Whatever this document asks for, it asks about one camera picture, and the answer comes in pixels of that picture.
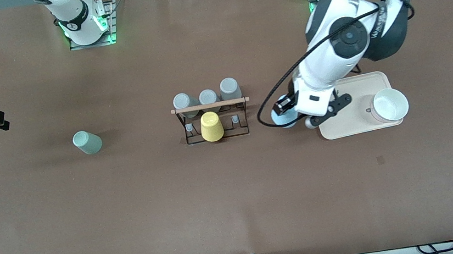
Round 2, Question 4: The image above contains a white bowl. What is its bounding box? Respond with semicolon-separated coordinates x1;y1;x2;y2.
367;85;412;126

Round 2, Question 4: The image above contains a light blue cup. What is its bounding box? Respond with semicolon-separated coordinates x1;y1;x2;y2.
268;93;301;131

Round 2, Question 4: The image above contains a pale green cup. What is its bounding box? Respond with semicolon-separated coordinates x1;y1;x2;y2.
72;127;104;158

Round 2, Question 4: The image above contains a black wire cup rack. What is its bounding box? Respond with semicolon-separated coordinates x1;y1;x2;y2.
171;94;256;148

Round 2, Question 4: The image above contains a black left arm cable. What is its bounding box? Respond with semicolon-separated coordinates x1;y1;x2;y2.
242;7;398;132

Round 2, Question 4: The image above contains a grey cup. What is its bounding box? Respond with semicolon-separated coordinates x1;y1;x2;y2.
172;90;203;121
218;76;243;102
197;87;221;106

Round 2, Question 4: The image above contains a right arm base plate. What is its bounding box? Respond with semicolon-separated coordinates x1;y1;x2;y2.
62;0;122;51

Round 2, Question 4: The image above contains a beige rectangular tray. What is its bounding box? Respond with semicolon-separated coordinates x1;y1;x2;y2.
311;69;399;142

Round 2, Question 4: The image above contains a yellow cup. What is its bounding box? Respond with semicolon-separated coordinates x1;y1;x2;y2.
198;110;226;144

